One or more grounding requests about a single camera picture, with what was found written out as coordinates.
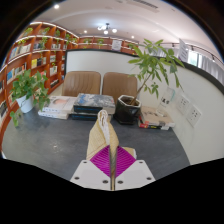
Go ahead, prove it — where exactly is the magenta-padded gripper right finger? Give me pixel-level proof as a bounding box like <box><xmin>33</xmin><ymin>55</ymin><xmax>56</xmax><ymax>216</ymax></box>
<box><xmin>114</xmin><ymin>145</ymin><xmax>157</xmax><ymax>192</ymax></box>

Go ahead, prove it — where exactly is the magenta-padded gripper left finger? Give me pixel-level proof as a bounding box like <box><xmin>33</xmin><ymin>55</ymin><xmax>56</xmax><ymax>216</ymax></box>
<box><xmin>69</xmin><ymin>145</ymin><xmax>113</xmax><ymax>192</ymax></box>

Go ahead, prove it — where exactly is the beige striped towel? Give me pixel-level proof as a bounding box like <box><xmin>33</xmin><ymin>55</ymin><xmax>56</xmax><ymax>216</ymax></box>
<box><xmin>85</xmin><ymin>109</ymin><xmax>138</xmax><ymax>192</ymax></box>

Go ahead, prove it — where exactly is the red-spined book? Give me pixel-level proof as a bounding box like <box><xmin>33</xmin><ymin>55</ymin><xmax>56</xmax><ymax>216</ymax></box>
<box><xmin>137</xmin><ymin>120</ymin><xmax>171</xmax><ymax>132</ymax></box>

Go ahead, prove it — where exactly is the dark flat book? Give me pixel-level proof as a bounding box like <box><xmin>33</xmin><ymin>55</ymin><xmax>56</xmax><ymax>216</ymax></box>
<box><xmin>68</xmin><ymin>111</ymin><xmax>99</xmax><ymax>122</ymax></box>

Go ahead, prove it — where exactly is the tan cover book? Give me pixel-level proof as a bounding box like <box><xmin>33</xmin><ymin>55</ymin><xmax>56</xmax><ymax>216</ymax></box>
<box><xmin>140</xmin><ymin>105</ymin><xmax>176</xmax><ymax>128</ymax></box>

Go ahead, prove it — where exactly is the small tree in black pot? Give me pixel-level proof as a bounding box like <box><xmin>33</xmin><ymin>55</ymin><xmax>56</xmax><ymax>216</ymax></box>
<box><xmin>113</xmin><ymin>38</ymin><xmax>186</xmax><ymax>126</ymax></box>

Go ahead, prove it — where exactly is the white flat book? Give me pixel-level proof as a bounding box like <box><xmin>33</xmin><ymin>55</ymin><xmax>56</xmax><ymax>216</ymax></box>
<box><xmin>37</xmin><ymin>109</ymin><xmax>69</xmax><ymax>120</ymax></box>

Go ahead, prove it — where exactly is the dark book with picture cover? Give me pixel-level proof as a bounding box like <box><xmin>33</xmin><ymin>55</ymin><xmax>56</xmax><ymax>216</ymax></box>
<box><xmin>73</xmin><ymin>92</ymin><xmax>116</xmax><ymax>115</ymax></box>

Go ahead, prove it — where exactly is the white book with pale cover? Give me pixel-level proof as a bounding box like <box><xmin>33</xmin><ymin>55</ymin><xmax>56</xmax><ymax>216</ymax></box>
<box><xmin>42</xmin><ymin>95</ymin><xmax>78</xmax><ymax>114</ymax></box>

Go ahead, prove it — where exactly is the clear acrylic sign stand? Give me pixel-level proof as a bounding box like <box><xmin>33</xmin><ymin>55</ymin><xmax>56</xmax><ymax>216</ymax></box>
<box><xmin>158</xmin><ymin>87</ymin><xmax>176</xmax><ymax>111</ymax></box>

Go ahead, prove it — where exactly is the tan upholstered chair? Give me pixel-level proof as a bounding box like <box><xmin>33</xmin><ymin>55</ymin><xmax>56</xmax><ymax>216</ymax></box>
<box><xmin>101</xmin><ymin>72</ymin><xmax>138</xmax><ymax>105</ymax></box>
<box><xmin>61</xmin><ymin>70</ymin><xmax>102</xmax><ymax>98</ymax></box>

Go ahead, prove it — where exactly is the leafy plant in white pot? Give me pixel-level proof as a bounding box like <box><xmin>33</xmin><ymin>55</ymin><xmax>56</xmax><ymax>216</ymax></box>
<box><xmin>9</xmin><ymin>69</ymin><xmax>51</xmax><ymax>128</ymax></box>

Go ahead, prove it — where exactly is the white sheer curtain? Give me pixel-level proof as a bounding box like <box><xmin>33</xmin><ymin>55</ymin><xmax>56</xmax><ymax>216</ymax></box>
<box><xmin>188</xmin><ymin>49</ymin><xmax>224</xmax><ymax>85</ymax></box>

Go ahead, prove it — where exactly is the white framed notice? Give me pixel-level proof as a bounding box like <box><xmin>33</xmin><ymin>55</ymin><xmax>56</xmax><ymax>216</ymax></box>
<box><xmin>111</xmin><ymin>39</ymin><xmax>123</xmax><ymax>52</ymax></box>

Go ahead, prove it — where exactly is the white and purple hanging sign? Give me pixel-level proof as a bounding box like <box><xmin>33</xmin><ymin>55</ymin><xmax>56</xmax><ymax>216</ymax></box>
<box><xmin>177</xmin><ymin>38</ymin><xmax>190</xmax><ymax>64</ymax></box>

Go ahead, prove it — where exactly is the orange wooden bookshelf unit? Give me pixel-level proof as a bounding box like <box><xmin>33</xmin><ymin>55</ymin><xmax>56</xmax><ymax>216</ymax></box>
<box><xmin>0</xmin><ymin>21</ymin><xmax>139</xmax><ymax>141</ymax></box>

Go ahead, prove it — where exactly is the multi-bulb ceiling lamp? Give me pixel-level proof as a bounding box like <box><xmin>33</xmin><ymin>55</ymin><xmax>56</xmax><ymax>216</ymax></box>
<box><xmin>97</xmin><ymin>22</ymin><xmax>118</xmax><ymax>35</ymax></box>

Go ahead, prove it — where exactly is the ceiling air vent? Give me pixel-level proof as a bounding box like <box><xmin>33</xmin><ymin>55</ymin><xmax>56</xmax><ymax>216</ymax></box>
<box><xmin>126</xmin><ymin>0</ymin><xmax>159</xmax><ymax>11</ymax></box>

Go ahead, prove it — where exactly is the white wall socket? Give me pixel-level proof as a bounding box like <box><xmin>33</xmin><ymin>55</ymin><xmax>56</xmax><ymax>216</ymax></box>
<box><xmin>185</xmin><ymin>104</ymin><xmax>203</xmax><ymax>128</ymax></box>
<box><xmin>175</xmin><ymin>94</ymin><xmax>191</xmax><ymax>115</ymax></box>

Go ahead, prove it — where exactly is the black track light rail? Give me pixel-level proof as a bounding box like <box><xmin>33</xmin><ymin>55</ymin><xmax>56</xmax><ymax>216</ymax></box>
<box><xmin>169</xmin><ymin>41</ymin><xmax>218</xmax><ymax>63</ymax></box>

